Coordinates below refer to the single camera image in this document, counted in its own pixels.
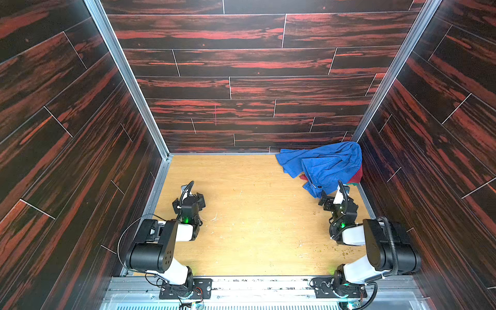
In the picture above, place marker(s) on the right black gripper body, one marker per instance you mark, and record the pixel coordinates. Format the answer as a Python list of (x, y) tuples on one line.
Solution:
[(338, 205)]

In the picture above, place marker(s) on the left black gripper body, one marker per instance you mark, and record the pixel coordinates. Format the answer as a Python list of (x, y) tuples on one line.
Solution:
[(190, 200)]

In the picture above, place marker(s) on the blue cloth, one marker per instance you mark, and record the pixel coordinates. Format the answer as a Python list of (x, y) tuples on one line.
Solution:
[(325, 166)]

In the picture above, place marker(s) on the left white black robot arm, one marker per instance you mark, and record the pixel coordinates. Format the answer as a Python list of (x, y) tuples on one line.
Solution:
[(152, 250)]

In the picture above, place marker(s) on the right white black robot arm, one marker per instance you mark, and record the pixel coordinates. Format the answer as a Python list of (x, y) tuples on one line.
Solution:
[(389, 251)]

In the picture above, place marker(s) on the dark red cloth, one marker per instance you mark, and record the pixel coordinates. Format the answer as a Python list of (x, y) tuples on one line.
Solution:
[(355, 179)]

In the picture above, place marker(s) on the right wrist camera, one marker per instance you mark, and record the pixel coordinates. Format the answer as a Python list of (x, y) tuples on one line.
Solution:
[(340, 196)]

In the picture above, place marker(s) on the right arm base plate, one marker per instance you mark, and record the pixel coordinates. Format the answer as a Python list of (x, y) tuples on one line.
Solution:
[(328, 287)]

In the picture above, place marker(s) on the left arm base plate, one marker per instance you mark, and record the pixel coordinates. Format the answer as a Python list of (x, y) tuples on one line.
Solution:
[(194, 289)]

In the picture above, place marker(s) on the aluminium front rail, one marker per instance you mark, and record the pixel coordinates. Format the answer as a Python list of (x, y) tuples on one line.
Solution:
[(263, 292)]

